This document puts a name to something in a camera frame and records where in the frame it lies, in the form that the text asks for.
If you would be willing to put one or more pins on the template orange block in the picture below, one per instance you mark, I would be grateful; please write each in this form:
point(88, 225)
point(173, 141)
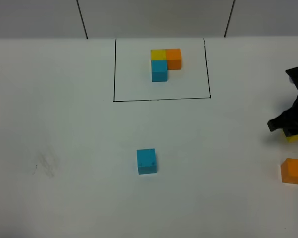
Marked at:
point(174, 59)

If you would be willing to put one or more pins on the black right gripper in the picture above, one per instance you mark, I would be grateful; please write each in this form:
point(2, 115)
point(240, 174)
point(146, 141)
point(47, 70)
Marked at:
point(288, 120)

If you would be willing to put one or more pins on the template blue block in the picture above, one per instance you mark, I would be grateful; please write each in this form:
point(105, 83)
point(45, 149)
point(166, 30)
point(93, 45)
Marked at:
point(159, 70)

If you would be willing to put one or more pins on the template yellow block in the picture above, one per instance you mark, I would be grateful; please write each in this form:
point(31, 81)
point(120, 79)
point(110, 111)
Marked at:
point(158, 54)

